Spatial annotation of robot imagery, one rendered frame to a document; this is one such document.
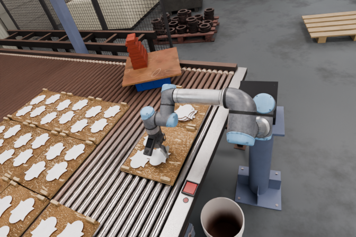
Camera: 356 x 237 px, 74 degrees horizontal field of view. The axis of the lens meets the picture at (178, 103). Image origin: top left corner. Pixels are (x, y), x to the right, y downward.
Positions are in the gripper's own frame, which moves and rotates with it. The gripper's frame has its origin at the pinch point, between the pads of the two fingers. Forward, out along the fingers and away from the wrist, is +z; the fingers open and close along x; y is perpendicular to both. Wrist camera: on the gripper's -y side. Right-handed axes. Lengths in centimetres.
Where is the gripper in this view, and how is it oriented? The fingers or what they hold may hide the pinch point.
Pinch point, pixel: (159, 156)
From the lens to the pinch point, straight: 145.6
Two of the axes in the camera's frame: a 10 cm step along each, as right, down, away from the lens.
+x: -9.1, -1.3, 4.0
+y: 3.8, -6.2, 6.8
